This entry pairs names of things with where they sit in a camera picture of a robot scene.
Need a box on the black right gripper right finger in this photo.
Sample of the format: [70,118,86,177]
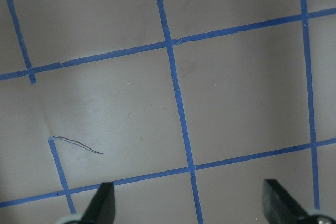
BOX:
[263,179,317,224]

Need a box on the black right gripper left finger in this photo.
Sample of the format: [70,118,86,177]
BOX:
[78,182,116,224]

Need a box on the thin loose wire strand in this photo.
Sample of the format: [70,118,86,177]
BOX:
[51,135,104,155]

